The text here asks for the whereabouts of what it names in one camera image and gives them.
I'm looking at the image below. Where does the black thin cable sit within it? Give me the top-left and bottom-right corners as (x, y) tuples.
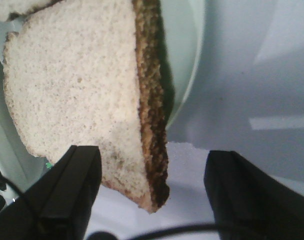
(0, 172), (220, 240)

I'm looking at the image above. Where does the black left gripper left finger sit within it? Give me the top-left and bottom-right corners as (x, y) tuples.
(0, 145), (102, 240)

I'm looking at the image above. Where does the light green plate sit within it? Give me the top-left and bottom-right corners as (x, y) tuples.
(0, 0), (207, 191)

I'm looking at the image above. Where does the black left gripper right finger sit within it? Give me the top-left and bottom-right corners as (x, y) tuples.
(204, 150), (304, 240)

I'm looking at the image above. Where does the bread slice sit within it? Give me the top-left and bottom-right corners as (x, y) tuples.
(3, 0), (169, 213)
(0, 0), (58, 22)

